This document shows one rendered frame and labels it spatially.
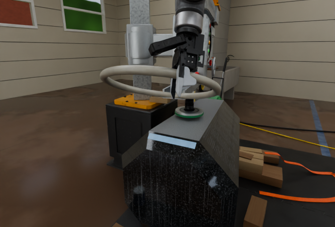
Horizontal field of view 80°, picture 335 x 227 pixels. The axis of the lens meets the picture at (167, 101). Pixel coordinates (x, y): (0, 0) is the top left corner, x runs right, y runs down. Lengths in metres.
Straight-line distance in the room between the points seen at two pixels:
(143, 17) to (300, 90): 5.21
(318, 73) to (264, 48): 1.48
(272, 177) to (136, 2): 2.17
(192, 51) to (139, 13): 1.58
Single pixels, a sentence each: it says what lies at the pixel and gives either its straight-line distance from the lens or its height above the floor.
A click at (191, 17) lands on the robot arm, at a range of 0.65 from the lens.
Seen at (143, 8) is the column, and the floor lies 1.70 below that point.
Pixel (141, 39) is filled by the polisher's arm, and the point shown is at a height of 1.41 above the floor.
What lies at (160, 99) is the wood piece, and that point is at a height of 0.82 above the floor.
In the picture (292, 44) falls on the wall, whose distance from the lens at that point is 6.43.
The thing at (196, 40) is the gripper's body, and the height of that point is 1.35.
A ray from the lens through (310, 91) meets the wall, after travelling 6.54.
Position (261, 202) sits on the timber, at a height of 0.13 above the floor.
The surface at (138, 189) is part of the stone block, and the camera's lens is 1.46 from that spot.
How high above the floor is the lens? 1.33
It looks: 15 degrees down
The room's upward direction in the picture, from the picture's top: straight up
